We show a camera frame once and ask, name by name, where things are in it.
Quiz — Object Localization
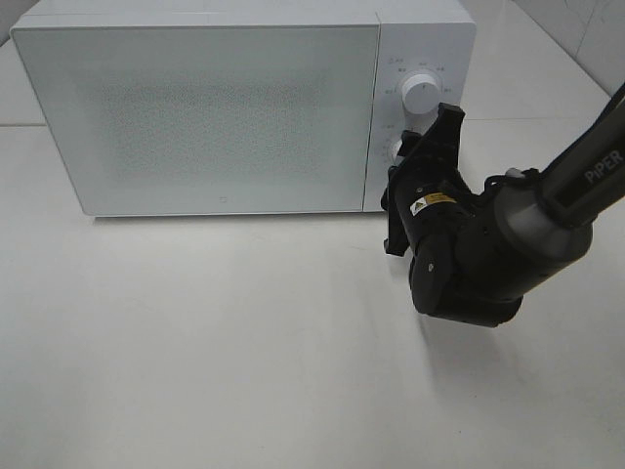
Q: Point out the white upper power knob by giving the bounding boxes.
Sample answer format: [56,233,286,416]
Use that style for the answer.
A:
[399,69,442,115]

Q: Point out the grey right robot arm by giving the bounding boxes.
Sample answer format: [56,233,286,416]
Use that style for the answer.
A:
[381,91,624,327]

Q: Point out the white microwave oven body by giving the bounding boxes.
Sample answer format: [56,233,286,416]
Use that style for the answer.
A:
[11,1,477,217]

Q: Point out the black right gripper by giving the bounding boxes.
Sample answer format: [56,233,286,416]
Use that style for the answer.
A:
[381,103,477,318]

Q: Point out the white microwave door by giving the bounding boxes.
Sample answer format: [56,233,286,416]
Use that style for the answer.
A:
[14,26,378,216]

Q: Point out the white timer knob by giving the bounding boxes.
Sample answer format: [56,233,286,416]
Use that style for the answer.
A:
[386,139,403,168]

